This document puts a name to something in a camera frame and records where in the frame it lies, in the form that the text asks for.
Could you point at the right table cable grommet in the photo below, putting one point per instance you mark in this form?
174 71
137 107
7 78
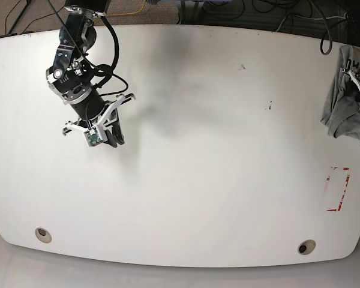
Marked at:
306 247

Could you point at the table cable grommet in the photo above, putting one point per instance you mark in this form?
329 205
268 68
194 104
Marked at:
306 247
43 235

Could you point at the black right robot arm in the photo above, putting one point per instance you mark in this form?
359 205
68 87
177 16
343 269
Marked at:
76 80

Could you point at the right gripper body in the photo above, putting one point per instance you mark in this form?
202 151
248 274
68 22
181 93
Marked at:
102 119

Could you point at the red tape marking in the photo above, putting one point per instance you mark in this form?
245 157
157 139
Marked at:
335 188

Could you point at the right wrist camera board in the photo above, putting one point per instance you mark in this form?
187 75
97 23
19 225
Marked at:
92 137

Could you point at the grey t-shirt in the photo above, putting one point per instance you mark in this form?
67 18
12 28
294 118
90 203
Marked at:
341 114

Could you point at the left table cable grommet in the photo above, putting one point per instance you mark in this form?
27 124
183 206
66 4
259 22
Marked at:
43 235

